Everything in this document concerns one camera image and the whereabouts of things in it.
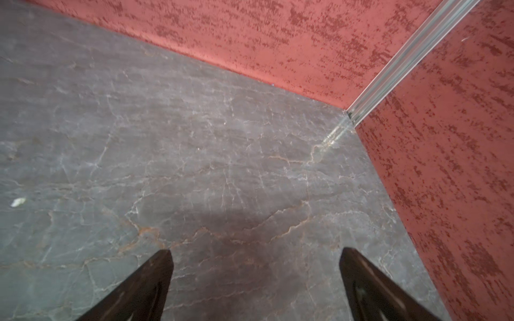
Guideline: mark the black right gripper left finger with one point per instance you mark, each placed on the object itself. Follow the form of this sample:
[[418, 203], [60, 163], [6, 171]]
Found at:
[[141, 296]]

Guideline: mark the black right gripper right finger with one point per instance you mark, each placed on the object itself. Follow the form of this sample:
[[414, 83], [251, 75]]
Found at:
[[374, 296]]

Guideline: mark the right aluminium corner post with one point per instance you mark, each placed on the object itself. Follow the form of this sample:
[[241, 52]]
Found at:
[[433, 30]]

